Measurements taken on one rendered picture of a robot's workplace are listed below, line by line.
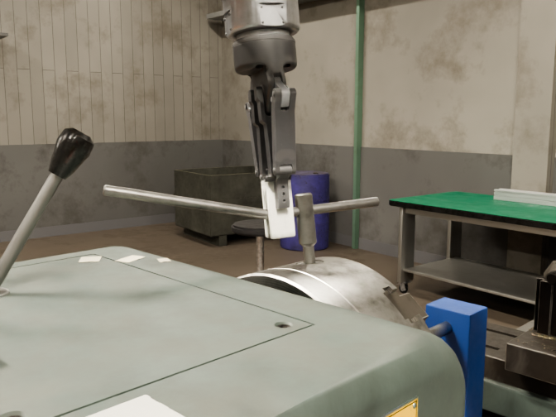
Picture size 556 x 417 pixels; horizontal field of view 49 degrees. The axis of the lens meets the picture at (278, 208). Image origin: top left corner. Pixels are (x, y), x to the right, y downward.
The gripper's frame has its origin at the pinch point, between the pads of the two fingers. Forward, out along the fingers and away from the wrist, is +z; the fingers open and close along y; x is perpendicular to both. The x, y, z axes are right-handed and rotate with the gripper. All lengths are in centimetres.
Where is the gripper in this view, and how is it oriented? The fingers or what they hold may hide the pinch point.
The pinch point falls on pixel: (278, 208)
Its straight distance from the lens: 73.3
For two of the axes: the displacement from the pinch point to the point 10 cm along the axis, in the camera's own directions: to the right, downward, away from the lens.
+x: 9.5, -1.0, 3.1
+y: 3.1, 0.3, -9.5
